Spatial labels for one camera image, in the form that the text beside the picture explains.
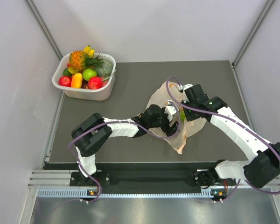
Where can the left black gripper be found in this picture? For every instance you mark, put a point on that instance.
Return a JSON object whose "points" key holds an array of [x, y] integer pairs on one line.
{"points": [[166, 129]]}

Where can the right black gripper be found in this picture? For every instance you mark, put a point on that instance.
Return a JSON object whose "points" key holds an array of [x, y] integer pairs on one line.
{"points": [[188, 117]]}

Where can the green starfruit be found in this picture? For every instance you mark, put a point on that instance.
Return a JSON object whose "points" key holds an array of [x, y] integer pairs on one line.
{"points": [[182, 115]]}

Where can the translucent orange plastic bag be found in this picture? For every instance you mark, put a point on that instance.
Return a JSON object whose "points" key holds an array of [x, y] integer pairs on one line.
{"points": [[188, 128]]}

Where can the orange yellow mango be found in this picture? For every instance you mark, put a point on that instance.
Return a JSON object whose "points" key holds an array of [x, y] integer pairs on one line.
{"points": [[76, 80]]}

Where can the yellow banana bunch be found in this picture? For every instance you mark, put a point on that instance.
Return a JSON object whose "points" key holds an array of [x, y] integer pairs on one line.
{"points": [[88, 51]]}

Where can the pineapple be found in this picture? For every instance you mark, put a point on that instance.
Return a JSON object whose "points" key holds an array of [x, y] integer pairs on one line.
{"points": [[79, 60]]}

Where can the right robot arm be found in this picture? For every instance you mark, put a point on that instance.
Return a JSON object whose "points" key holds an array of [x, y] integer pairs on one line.
{"points": [[263, 157]]}

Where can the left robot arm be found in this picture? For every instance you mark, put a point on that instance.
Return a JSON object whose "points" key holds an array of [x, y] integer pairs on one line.
{"points": [[91, 135]]}

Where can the white plastic fruit basket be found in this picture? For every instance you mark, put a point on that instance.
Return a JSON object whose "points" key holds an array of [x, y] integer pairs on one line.
{"points": [[87, 94]]}

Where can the green cantaloupe melon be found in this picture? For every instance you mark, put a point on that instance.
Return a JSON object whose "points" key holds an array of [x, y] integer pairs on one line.
{"points": [[105, 69]]}

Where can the green apple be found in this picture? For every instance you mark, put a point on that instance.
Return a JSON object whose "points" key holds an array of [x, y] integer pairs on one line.
{"points": [[88, 74]]}

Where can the small green lime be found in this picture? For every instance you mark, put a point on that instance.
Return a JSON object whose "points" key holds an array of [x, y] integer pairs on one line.
{"points": [[66, 73]]}

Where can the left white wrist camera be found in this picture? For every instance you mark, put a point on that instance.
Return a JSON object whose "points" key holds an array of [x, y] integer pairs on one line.
{"points": [[171, 110]]}

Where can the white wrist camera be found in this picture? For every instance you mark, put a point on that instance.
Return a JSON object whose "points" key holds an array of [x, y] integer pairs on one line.
{"points": [[171, 110], [182, 88]]}

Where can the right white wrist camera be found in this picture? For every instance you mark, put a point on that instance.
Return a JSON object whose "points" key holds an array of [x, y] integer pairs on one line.
{"points": [[182, 88]]}

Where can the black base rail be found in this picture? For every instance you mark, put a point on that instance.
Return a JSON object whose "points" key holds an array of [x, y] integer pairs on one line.
{"points": [[150, 178]]}

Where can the aluminium frame rail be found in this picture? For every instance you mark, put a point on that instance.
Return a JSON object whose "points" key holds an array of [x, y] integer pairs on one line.
{"points": [[56, 183]]}

